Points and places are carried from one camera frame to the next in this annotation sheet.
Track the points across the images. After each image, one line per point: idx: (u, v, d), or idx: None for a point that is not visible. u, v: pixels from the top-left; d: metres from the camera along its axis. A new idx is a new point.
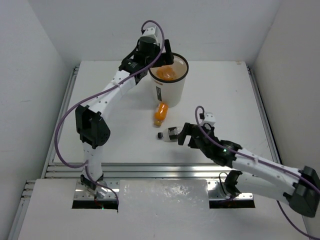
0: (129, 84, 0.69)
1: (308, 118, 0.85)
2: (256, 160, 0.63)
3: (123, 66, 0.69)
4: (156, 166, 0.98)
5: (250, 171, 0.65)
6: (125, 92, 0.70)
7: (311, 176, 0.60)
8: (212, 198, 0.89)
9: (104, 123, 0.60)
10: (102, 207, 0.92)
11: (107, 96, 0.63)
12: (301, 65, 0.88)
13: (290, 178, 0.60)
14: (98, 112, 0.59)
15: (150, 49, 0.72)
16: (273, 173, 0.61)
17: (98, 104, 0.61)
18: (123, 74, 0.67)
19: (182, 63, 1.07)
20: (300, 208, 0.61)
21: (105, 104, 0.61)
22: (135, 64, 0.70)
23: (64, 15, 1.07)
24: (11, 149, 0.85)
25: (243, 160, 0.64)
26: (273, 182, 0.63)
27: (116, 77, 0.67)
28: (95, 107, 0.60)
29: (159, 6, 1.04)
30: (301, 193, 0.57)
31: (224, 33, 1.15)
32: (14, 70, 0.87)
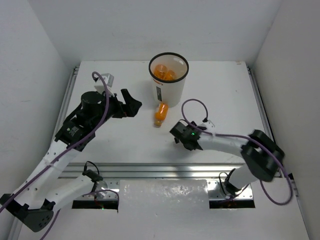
0: (69, 155, 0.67)
1: (309, 118, 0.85)
2: (213, 134, 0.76)
3: (60, 134, 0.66)
4: (156, 166, 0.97)
5: (213, 145, 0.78)
6: (65, 164, 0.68)
7: (260, 138, 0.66)
8: (212, 198, 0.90)
9: (36, 213, 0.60)
10: (102, 207, 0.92)
11: (37, 181, 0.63)
12: (301, 66, 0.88)
13: (240, 141, 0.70)
14: (24, 206, 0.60)
15: (94, 110, 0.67)
16: (226, 142, 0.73)
17: (27, 192, 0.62)
18: (59, 148, 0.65)
19: (182, 63, 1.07)
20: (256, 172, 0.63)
21: (34, 192, 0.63)
22: (75, 129, 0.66)
23: (64, 16, 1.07)
24: (11, 149, 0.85)
25: (206, 137, 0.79)
26: (231, 151, 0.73)
27: (51, 151, 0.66)
28: (23, 197, 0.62)
29: (159, 7, 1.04)
30: (247, 153, 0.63)
31: (223, 33, 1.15)
32: (14, 70, 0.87)
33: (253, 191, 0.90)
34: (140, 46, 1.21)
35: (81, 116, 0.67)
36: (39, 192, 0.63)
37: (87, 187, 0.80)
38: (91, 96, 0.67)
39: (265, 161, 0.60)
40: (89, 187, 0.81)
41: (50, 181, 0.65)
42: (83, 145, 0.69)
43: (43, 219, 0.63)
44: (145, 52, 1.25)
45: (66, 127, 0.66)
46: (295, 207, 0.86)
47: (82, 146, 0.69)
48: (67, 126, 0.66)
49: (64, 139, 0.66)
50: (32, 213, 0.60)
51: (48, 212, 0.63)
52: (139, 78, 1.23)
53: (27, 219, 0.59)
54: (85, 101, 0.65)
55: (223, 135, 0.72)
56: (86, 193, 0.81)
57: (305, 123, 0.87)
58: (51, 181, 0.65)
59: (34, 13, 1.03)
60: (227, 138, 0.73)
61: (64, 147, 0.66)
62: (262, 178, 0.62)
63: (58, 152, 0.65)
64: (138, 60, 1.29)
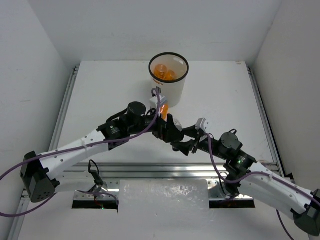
0: (101, 147, 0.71)
1: (308, 118, 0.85)
2: (271, 177, 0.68)
3: (103, 128, 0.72)
4: (157, 166, 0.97)
5: (263, 185, 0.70)
6: (93, 153, 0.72)
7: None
8: (212, 198, 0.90)
9: (48, 182, 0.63)
10: (102, 207, 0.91)
11: (65, 155, 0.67)
12: (301, 65, 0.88)
13: (303, 199, 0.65)
14: (46, 170, 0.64)
15: (135, 120, 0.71)
16: (286, 193, 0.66)
17: (53, 159, 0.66)
18: (97, 137, 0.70)
19: (182, 63, 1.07)
20: (305, 226, 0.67)
21: (59, 163, 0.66)
22: (116, 130, 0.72)
23: (64, 15, 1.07)
24: (12, 149, 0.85)
25: (258, 176, 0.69)
26: (283, 200, 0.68)
27: (90, 136, 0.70)
28: (48, 162, 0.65)
29: (159, 7, 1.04)
30: (311, 216, 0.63)
31: (223, 33, 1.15)
32: (14, 70, 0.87)
33: None
34: (140, 46, 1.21)
35: (123, 121, 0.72)
36: (63, 164, 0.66)
37: (86, 186, 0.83)
38: (138, 107, 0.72)
39: None
40: (89, 186, 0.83)
41: (75, 160, 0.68)
42: (115, 145, 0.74)
43: (44, 193, 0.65)
44: (145, 52, 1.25)
45: (110, 125, 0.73)
46: None
47: (112, 146, 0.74)
48: (111, 125, 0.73)
49: (104, 133, 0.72)
50: (46, 180, 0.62)
51: (53, 188, 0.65)
52: (139, 78, 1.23)
53: (41, 183, 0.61)
54: (130, 110, 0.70)
55: (284, 182, 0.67)
56: (85, 192, 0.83)
57: (305, 123, 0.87)
58: (74, 161, 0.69)
59: (34, 13, 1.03)
60: (286, 187, 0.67)
61: (102, 138, 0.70)
62: (308, 230, 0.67)
63: (96, 140, 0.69)
64: (138, 60, 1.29)
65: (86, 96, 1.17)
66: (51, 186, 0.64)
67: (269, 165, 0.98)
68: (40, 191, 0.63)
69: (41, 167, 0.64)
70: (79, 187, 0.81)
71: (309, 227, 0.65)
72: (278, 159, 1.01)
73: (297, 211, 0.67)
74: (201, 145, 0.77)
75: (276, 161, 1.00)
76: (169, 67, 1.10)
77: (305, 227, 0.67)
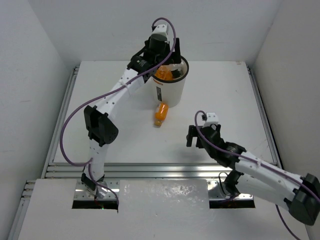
0: (139, 83, 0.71)
1: (308, 118, 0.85)
2: (259, 164, 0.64)
3: (131, 65, 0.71)
4: (157, 166, 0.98)
5: (252, 174, 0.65)
6: (133, 90, 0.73)
7: (313, 184, 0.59)
8: (212, 198, 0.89)
9: (111, 123, 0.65)
10: (102, 207, 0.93)
11: (115, 96, 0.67)
12: (301, 66, 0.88)
13: (291, 184, 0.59)
14: (106, 114, 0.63)
15: (161, 47, 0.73)
16: (273, 178, 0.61)
17: (106, 104, 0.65)
18: (131, 74, 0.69)
19: (182, 63, 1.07)
20: (300, 215, 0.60)
21: (113, 106, 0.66)
22: (144, 61, 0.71)
23: (64, 15, 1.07)
24: (11, 149, 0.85)
25: (246, 163, 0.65)
26: (273, 187, 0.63)
27: (124, 76, 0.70)
28: (103, 108, 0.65)
29: (158, 7, 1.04)
30: (301, 200, 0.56)
31: (224, 33, 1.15)
32: (13, 70, 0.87)
33: None
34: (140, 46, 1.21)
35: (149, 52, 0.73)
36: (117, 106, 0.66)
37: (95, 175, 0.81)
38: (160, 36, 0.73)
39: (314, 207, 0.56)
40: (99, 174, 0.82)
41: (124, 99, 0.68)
42: (148, 77, 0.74)
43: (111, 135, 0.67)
44: None
45: (136, 59, 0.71)
46: None
47: (147, 79, 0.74)
48: (137, 59, 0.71)
49: (135, 69, 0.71)
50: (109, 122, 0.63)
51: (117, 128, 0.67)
52: None
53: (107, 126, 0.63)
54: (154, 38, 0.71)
55: (270, 168, 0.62)
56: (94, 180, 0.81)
57: (305, 123, 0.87)
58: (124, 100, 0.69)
59: (34, 14, 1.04)
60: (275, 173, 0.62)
61: (136, 73, 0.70)
62: (305, 220, 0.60)
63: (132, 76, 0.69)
64: None
65: (86, 96, 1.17)
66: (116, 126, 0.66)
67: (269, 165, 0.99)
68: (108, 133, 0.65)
69: (100, 113, 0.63)
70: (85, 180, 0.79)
71: (303, 214, 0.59)
72: (278, 159, 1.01)
73: (289, 199, 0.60)
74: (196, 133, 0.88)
75: (275, 161, 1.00)
76: None
77: (300, 216, 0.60)
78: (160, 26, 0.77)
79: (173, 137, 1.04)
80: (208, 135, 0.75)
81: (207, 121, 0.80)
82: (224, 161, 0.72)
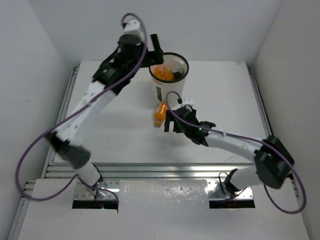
0: (106, 98, 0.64)
1: (308, 118, 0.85)
2: (224, 133, 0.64)
3: (98, 76, 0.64)
4: (157, 166, 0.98)
5: (220, 145, 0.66)
6: (101, 108, 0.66)
7: (274, 144, 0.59)
8: (212, 198, 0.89)
9: (77, 147, 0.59)
10: (102, 207, 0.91)
11: (77, 119, 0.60)
12: (301, 65, 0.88)
13: (253, 146, 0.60)
14: (66, 141, 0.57)
15: (132, 51, 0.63)
16: (237, 143, 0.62)
17: (67, 128, 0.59)
18: (96, 89, 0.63)
19: (182, 63, 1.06)
20: (267, 179, 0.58)
21: (76, 129, 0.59)
22: (112, 71, 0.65)
23: (64, 15, 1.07)
24: (11, 148, 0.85)
25: (215, 135, 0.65)
26: (240, 153, 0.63)
27: (89, 91, 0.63)
28: (64, 134, 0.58)
29: (159, 7, 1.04)
30: (261, 158, 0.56)
31: (224, 33, 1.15)
32: (14, 70, 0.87)
33: (253, 191, 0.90)
34: None
35: (118, 57, 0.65)
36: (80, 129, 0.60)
37: (91, 180, 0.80)
38: (131, 36, 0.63)
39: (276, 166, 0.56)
40: (94, 179, 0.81)
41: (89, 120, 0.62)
42: (119, 88, 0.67)
43: (82, 158, 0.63)
44: None
45: (103, 69, 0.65)
46: (295, 207, 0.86)
47: (118, 91, 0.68)
48: (104, 68, 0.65)
49: (101, 81, 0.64)
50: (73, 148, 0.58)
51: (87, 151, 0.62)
52: (139, 79, 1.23)
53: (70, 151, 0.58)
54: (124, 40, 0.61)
55: (234, 135, 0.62)
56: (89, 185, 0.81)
57: (305, 123, 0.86)
58: (89, 120, 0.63)
59: (34, 13, 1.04)
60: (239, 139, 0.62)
61: (101, 88, 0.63)
62: (273, 184, 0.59)
63: (97, 92, 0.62)
64: None
65: None
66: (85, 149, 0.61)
67: None
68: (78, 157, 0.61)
69: (61, 139, 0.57)
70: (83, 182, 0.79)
71: (268, 177, 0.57)
72: None
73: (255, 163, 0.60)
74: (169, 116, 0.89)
75: None
76: (170, 65, 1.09)
77: (268, 180, 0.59)
78: (131, 22, 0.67)
79: (173, 137, 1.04)
80: (181, 113, 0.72)
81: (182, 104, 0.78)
82: (197, 139, 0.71)
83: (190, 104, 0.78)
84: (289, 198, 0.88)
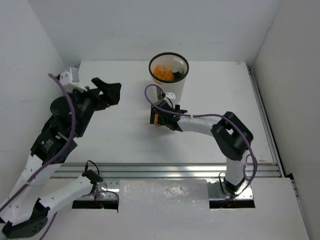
0: (47, 170, 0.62)
1: (308, 118, 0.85)
2: (191, 116, 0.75)
3: (35, 149, 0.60)
4: (156, 166, 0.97)
5: (190, 126, 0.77)
6: (47, 177, 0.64)
7: (231, 118, 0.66)
8: (212, 198, 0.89)
9: (24, 223, 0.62)
10: (102, 207, 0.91)
11: (18, 200, 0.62)
12: (301, 66, 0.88)
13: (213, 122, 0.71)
14: (9, 223, 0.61)
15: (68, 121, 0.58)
16: (200, 123, 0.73)
17: (8, 209, 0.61)
18: (34, 164, 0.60)
19: (182, 63, 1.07)
20: (226, 150, 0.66)
21: (17, 210, 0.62)
22: (50, 143, 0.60)
23: (64, 15, 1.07)
24: (11, 148, 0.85)
25: (184, 119, 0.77)
26: (206, 131, 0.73)
27: (28, 166, 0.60)
28: (6, 215, 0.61)
29: (158, 7, 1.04)
30: (215, 130, 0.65)
31: (223, 33, 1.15)
32: (14, 70, 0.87)
33: (253, 191, 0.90)
34: (140, 46, 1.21)
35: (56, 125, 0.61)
36: (22, 209, 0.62)
37: (85, 190, 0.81)
38: (63, 105, 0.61)
39: (229, 137, 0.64)
40: (89, 188, 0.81)
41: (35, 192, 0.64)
42: (64, 157, 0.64)
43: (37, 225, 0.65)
44: (145, 52, 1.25)
45: (42, 140, 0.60)
46: (295, 207, 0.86)
47: (63, 158, 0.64)
48: (42, 139, 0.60)
49: (40, 154, 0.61)
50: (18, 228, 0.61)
51: (41, 220, 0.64)
52: (139, 79, 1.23)
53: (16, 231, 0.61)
54: (55, 113, 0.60)
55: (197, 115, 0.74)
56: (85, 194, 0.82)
57: (305, 123, 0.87)
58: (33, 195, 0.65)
59: (34, 14, 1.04)
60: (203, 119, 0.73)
61: (41, 163, 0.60)
62: (231, 155, 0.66)
63: (34, 169, 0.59)
64: (138, 60, 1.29)
65: None
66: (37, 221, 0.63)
67: (269, 165, 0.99)
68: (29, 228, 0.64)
69: (3, 221, 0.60)
70: (78, 195, 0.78)
71: (225, 148, 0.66)
72: (278, 159, 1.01)
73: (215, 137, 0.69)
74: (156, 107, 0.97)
75: (275, 161, 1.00)
76: (170, 65, 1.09)
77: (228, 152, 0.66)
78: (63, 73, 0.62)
79: (173, 137, 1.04)
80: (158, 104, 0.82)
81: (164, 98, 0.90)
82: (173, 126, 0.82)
83: (170, 99, 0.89)
84: (289, 198, 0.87)
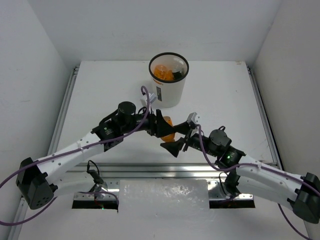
0: (96, 149, 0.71)
1: (308, 119, 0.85)
2: (259, 167, 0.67)
3: (96, 130, 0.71)
4: (157, 166, 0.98)
5: (253, 177, 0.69)
6: (89, 155, 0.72)
7: (313, 182, 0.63)
8: (212, 198, 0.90)
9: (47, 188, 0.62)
10: (102, 207, 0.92)
11: (63, 158, 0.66)
12: (301, 66, 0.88)
13: (293, 184, 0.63)
14: (45, 174, 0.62)
15: (127, 120, 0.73)
16: (276, 180, 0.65)
17: (51, 164, 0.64)
18: (92, 139, 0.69)
19: (182, 63, 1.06)
20: (303, 213, 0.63)
21: (57, 167, 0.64)
22: (110, 131, 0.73)
23: (64, 15, 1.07)
24: (11, 148, 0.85)
25: (247, 168, 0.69)
26: (276, 189, 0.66)
27: (85, 139, 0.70)
28: (46, 168, 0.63)
29: (158, 6, 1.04)
30: (304, 199, 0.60)
31: (223, 33, 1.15)
32: (13, 70, 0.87)
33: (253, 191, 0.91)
34: (140, 46, 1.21)
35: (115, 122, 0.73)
36: (60, 169, 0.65)
37: (86, 186, 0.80)
38: (130, 107, 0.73)
39: (316, 203, 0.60)
40: (89, 187, 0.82)
41: (73, 163, 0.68)
42: (110, 146, 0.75)
43: (42, 199, 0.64)
44: (144, 52, 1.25)
45: (103, 126, 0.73)
46: None
47: (107, 147, 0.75)
48: (104, 126, 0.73)
49: (99, 135, 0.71)
50: (46, 184, 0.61)
51: (51, 193, 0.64)
52: (139, 79, 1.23)
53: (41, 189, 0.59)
54: (121, 111, 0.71)
55: (272, 170, 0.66)
56: (85, 192, 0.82)
57: (305, 123, 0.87)
58: (73, 164, 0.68)
59: (34, 14, 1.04)
60: (276, 175, 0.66)
61: (98, 140, 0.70)
62: (307, 218, 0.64)
63: (91, 142, 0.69)
64: (138, 60, 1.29)
65: (85, 96, 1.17)
66: (51, 191, 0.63)
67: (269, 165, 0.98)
68: (39, 196, 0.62)
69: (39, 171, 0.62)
70: (79, 188, 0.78)
71: (305, 213, 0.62)
72: (278, 159, 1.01)
73: (291, 199, 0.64)
74: (192, 141, 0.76)
75: (275, 161, 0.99)
76: (172, 64, 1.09)
77: (304, 216, 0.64)
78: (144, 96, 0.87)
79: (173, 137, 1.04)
80: (218, 145, 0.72)
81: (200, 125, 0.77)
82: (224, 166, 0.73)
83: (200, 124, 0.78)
84: None
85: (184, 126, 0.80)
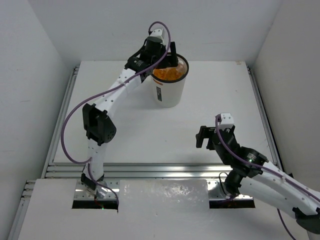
0: (135, 82, 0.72)
1: (308, 120, 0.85)
2: (284, 179, 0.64)
3: (128, 64, 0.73)
4: (156, 166, 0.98)
5: (272, 185, 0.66)
6: (131, 89, 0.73)
7: None
8: (212, 198, 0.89)
9: (111, 121, 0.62)
10: (102, 207, 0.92)
11: (113, 95, 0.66)
12: (301, 64, 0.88)
13: (314, 202, 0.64)
14: (105, 111, 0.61)
15: (156, 49, 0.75)
16: (298, 195, 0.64)
17: (105, 102, 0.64)
18: (129, 73, 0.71)
19: (181, 63, 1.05)
20: (308, 225, 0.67)
21: (111, 103, 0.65)
22: (141, 62, 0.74)
23: (64, 15, 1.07)
24: (11, 149, 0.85)
25: (270, 175, 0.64)
26: (293, 201, 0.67)
27: (122, 75, 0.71)
28: (101, 106, 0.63)
29: (158, 7, 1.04)
30: None
31: (224, 32, 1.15)
32: (13, 70, 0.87)
33: None
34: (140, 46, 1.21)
35: None
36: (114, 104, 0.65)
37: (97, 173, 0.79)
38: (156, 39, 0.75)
39: None
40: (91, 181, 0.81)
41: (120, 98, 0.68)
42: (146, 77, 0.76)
43: (110, 132, 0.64)
44: None
45: (134, 60, 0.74)
46: None
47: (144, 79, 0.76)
48: (134, 59, 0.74)
49: (131, 68, 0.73)
50: (109, 119, 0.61)
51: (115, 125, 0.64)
52: None
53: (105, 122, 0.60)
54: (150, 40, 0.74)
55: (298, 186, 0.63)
56: (94, 180, 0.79)
57: (305, 122, 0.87)
58: (121, 99, 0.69)
59: (34, 14, 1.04)
60: (299, 191, 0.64)
61: (133, 73, 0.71)
62: (310, 229, 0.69)
63: (129, 76, 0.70)
64: None
65: (85, 96, 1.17)
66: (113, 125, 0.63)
67: None
68: (108, 131, 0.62)
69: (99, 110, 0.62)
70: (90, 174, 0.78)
71: (313, 226, 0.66)
72: (278, 159, 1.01)
73: (306, 213, 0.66)
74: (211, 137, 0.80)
75: (275, 161, 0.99)
76: None
77: (307, 226, 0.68)
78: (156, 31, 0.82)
79: (173, 137, 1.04)
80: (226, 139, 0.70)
81: (220, 123, 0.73)
82: (241, 170, 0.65)
83: (227, 125, 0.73)
84: None
85: (203, 131, 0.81)
